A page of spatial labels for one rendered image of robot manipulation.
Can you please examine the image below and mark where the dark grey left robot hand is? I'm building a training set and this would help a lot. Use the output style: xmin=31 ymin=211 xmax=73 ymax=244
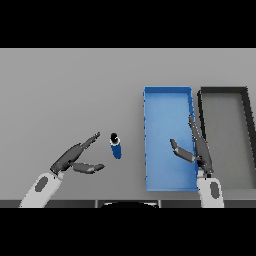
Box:
xmin=49 ymin=131 xmax=106 ymax=178

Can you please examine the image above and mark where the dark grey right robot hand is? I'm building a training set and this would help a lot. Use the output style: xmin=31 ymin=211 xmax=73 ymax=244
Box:
xmin=169 ymin=114 xmax=214 ymax=178

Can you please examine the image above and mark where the dark grey bin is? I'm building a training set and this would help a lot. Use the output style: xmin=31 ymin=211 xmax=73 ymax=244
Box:
xmin=197 ymin=86 xmax=256 ymax=191

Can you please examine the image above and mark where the blue bin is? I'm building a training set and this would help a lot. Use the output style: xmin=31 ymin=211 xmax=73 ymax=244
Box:
xmin=143 ymin=86 xmax=200 ymax=193

